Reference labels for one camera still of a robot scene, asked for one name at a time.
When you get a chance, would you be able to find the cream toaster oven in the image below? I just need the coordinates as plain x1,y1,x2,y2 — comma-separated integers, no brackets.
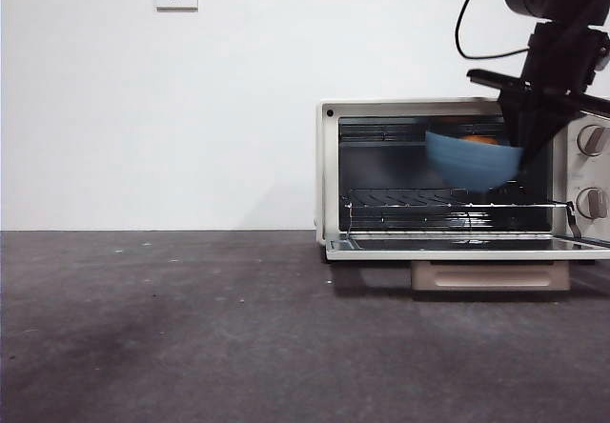
316,97,610,265

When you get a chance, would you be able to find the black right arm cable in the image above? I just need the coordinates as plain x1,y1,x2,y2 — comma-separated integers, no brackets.
455,0,531,60

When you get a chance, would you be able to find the pale grey right wrist camera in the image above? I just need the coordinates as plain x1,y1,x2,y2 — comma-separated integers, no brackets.
592,36,610,84

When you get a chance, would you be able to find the glass oven door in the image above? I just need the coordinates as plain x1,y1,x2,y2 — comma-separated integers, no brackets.
325,232,610,262

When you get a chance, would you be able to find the beige oven knob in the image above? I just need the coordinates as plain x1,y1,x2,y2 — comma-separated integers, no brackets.
575,187,609,219
576,125,610,157

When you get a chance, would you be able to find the beige oven door handle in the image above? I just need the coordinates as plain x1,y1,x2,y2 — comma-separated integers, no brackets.
410,259,572,293

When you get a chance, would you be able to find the blue ribbed bowl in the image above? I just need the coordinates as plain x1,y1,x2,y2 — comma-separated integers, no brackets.
425,130,524,194

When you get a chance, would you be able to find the metal oven wire rack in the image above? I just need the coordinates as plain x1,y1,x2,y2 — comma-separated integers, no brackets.
342,187,573,211

